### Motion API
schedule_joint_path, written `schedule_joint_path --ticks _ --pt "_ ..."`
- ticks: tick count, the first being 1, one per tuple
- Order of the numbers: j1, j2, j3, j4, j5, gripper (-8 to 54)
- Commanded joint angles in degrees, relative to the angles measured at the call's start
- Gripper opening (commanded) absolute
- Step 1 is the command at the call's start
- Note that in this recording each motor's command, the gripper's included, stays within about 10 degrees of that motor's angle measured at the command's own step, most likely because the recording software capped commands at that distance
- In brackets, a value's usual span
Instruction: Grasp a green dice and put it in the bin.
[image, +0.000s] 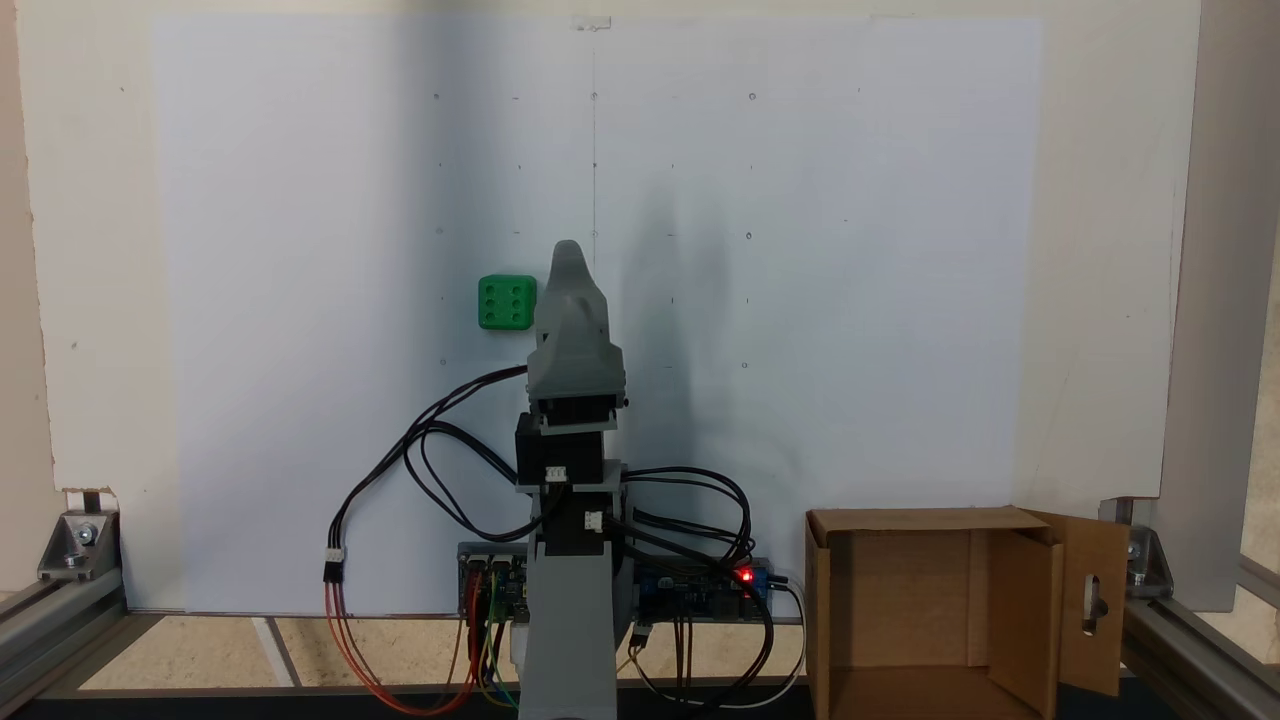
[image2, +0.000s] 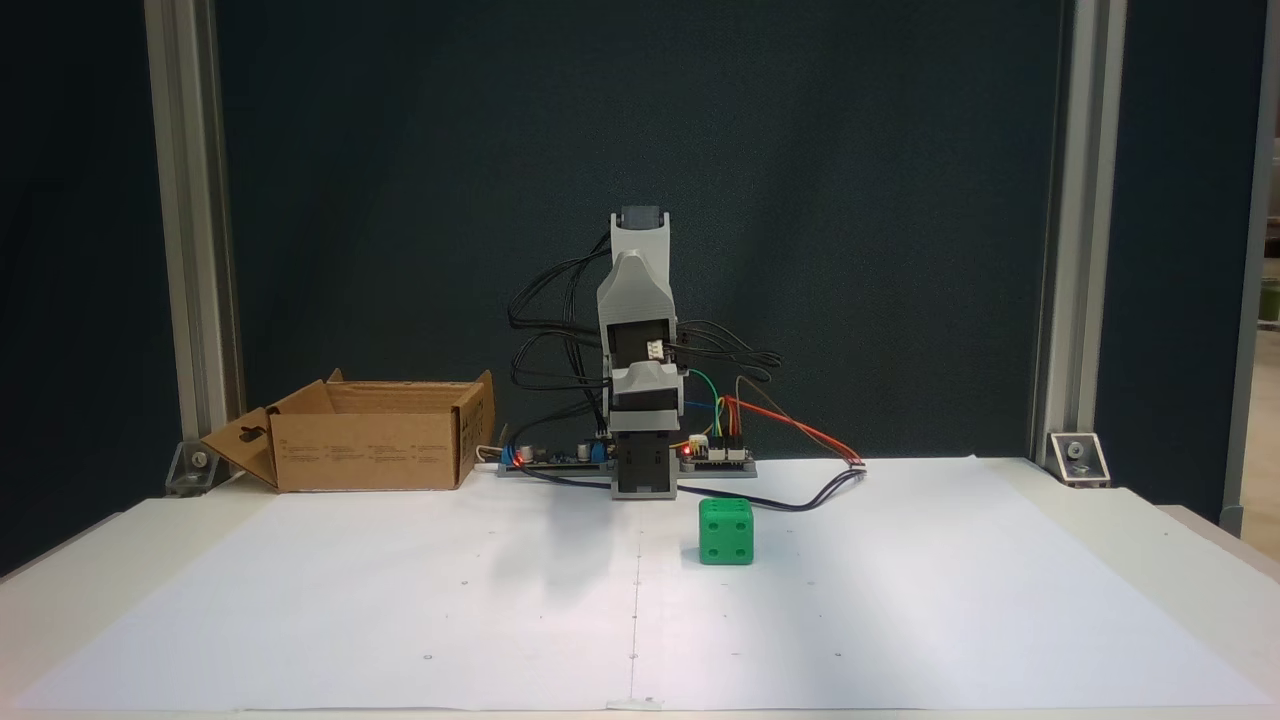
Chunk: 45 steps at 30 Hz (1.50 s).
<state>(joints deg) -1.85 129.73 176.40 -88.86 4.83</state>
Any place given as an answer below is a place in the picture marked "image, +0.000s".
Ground grey wedge gripper finger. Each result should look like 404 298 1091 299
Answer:
551 240 610 346

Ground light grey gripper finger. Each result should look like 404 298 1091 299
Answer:
533 296 581 373

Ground green dice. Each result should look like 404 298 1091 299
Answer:
478 275 538 332

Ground blue circuit board, red LED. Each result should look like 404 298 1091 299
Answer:
630 557 774 624

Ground brown cardboard box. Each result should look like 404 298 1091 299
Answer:
805 505 1132 720

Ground black wrist servo cable loop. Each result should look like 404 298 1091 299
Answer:
403 364 549 543

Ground black elbow servo cable loop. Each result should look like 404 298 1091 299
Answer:
618 465 757 573

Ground circuit board with jumper wires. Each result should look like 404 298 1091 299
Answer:
457 542 530 622

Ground yellow jumper wire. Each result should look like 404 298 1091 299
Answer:
478 600 503 703

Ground black power cable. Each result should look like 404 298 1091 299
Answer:
628 574 779 713

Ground green jumper wire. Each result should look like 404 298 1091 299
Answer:
488 600 522 713

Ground thin white cable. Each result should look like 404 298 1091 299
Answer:
630 580 807 713

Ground red jumper wire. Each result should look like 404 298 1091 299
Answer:
322 578 483 717

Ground orange jumper wire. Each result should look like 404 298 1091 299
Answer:
330 578 491 717

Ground metal corner bracket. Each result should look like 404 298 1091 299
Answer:
1128 524 1174 599
37 509 110 583

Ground grey aluminium frame rail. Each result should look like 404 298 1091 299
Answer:
0 568 128 713
1120 588 1280 720

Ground grey aluminium frame post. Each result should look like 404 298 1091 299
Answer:
1148 0 1280 613

